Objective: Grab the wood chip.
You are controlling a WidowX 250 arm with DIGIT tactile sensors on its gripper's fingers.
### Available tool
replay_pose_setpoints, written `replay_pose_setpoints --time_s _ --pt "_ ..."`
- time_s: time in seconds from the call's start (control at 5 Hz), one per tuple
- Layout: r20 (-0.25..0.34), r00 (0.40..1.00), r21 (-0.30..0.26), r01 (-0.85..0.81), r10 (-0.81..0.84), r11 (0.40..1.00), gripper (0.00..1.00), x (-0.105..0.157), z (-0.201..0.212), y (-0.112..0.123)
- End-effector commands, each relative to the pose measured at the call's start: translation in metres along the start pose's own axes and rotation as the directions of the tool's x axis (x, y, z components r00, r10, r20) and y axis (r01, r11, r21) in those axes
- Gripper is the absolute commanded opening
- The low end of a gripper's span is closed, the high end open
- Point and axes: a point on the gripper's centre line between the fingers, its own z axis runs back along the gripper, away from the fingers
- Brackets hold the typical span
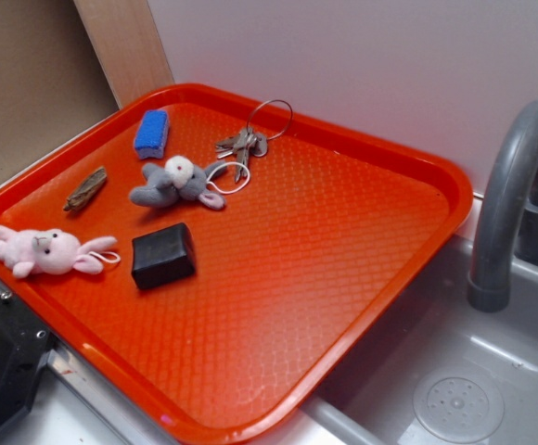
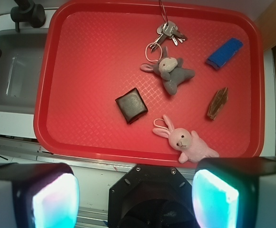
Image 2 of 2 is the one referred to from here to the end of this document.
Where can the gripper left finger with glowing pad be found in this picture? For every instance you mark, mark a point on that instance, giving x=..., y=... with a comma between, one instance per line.
x=38, y=195

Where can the grey sink basin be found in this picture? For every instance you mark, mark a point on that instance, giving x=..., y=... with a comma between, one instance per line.
x=20, y=66

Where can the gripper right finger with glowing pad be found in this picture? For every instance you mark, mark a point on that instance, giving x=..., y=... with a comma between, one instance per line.
x=235, y=192

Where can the silver key bunch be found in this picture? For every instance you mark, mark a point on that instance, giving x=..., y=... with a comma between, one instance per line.
x=168, y=30

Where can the dark brown leather wallet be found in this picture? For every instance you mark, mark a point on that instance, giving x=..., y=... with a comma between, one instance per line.
x=132, y=105

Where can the brown wood chip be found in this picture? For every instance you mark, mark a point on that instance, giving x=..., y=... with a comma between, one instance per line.
x=217, y=103

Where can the grey plush bunny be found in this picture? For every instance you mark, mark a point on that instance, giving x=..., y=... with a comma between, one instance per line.
x=170, y=71

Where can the pink plush bunny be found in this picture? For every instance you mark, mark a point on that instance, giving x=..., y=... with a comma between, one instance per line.
x=192, y=148

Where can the blue sponge block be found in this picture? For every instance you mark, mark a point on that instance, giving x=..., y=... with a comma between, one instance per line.
x=224, y=53

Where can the black faucet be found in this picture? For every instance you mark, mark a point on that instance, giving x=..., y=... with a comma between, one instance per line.
x=27, y=11

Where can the red plastic tray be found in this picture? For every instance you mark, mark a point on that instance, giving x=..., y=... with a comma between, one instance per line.
x=92, y=56

